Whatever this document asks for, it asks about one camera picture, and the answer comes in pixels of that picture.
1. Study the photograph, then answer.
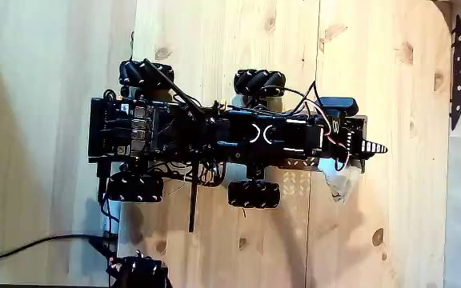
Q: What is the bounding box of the white sock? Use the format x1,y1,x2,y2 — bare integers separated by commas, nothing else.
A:
319,156,363,204

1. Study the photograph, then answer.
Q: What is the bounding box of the black mecanum wheel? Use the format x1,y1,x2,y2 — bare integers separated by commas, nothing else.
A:
106,171,165,203
233,69,287,98
118,59,174,88
227,179,282,209

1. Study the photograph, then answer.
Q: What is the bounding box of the black antenna rod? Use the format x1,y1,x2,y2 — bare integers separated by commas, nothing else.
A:
188,150,200,234
142,58,206,117

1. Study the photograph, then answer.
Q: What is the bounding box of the black mobile robot chassis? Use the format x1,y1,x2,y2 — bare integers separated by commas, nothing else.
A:
87,88,290,189

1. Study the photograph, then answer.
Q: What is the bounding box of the pale grey cylinder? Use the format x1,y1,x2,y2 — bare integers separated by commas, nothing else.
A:
102,199,122,234

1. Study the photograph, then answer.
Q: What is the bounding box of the black oval camera box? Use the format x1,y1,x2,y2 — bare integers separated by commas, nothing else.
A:
318,97,359,118

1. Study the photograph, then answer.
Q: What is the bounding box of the black power cable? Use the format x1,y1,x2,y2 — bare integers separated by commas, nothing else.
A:
0,234,118,261

